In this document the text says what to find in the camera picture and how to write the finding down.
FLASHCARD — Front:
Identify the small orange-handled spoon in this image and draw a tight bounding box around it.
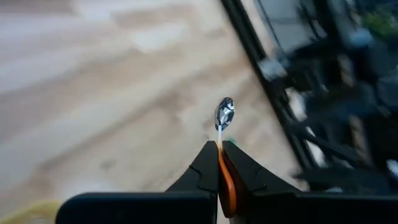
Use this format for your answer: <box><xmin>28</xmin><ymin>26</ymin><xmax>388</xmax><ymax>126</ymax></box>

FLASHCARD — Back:
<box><xmin>213</xmin><ymin>96</ymin><xmax>238</xmax><ymax>218</ymax></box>

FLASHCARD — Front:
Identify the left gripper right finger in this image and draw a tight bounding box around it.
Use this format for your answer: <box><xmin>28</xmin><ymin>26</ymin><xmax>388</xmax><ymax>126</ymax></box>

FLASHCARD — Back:
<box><xmin>221</xmin><ymin>140</ymin><xmax>398</xmax><ymax>224</ymax></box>

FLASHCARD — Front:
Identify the yellow translucent plastic bin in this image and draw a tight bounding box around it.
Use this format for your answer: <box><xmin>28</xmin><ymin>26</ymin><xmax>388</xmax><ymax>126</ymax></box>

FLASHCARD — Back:
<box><xmin>0</xmin><ymin>200</ymin><xmax>62</xmax><ymax>224</ymax></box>

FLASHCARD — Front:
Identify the black aluminium rig frame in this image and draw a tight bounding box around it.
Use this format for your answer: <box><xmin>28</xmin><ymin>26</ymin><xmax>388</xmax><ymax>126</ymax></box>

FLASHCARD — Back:
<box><xmin>219</xmin><ymin>0</ymin><xmax>330</xmax><ymax>175</ymax></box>

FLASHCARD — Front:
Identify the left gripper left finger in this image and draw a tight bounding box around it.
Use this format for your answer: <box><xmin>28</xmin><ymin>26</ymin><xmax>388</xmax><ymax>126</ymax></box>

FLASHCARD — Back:
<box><xmin>55</xmin><ymin>140</ymin><xmax>220</xmax><ymax>224</ymax></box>

